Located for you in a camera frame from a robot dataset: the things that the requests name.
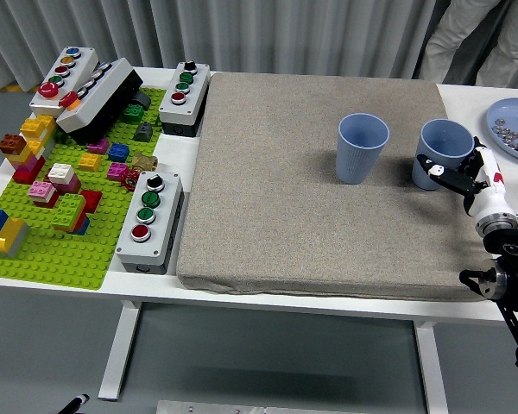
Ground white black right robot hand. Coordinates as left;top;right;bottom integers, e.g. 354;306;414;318
415;135;515;222

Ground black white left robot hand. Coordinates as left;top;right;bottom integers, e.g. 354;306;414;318
60;392;91;414

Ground blue ribbed plastic cup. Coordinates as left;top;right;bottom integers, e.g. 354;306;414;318
411;119;476;191
335;112;391;185

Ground white table leg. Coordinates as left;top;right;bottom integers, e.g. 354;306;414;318
98;300;142;401
413;319;450;414

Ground blue plate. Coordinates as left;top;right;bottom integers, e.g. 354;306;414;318
486;97;518;164

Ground lime green building baseplate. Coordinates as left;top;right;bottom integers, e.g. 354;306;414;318
0;87;167;292

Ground person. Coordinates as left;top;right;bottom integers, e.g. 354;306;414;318
418;0;518;90

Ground grey four-button control box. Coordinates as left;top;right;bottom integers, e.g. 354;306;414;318
115;171;186;275
158;60;212;138

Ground silver metal plate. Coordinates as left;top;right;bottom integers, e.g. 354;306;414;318
155;399;372;414

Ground large yellow building brick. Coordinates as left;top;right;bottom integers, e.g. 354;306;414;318
0;216;27;254

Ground lime green building brick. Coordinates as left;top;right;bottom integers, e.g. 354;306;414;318
51;193;87;229

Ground red building brick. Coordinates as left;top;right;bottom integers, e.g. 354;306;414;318
80;190;104;213
12;166;47;185

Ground grey-brown table mat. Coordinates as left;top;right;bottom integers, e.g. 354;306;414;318
175;72;500;302

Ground pink building brick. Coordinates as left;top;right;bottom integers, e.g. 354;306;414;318
28;180;56;201

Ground white building brick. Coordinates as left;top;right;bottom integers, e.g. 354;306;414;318
47;163;77;183

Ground brown building brick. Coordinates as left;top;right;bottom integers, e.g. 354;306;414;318
0;134;27;155

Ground dark green building brick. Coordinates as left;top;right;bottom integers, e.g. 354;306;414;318
123;104;145;124

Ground grey pleated curtain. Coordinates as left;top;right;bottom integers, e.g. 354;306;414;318
0;0;518;91

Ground grey control box black base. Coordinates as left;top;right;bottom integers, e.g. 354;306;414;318
55;57;144;145

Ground grey five-button control box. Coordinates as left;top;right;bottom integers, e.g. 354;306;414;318
28;46;100;118

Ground brass valve red handle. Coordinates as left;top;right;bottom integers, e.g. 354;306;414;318
121;152;159;189

